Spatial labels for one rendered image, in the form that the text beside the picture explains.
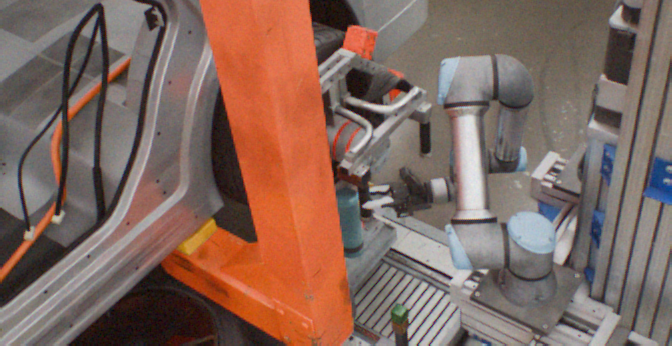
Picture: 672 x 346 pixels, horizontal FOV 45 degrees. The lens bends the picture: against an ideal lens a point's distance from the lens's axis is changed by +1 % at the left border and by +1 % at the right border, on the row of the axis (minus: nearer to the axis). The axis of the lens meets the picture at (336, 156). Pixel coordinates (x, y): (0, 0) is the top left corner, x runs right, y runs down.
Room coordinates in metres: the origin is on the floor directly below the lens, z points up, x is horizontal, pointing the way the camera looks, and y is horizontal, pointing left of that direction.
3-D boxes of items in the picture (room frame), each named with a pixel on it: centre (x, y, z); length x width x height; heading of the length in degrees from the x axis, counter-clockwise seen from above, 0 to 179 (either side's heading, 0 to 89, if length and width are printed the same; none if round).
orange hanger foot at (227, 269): (1.70, 0.38, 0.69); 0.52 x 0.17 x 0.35; 48
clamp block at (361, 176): (1.74, -0.05, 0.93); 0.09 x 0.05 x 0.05; 48
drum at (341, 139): (1.95, -0.06, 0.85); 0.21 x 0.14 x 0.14; 48
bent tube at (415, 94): (1.99, -0.16, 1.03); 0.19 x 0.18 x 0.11; 48
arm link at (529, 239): (1.33, -0.45, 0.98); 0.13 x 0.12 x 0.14; 84
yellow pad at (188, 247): (1.81, 0.50, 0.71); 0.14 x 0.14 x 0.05; 48
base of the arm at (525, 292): (1.33, -0.46, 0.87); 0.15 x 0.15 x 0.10
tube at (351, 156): (1.84, -0.03, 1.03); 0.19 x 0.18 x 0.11; 48
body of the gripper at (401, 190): (1.72, -0.21, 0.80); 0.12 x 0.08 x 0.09; 93
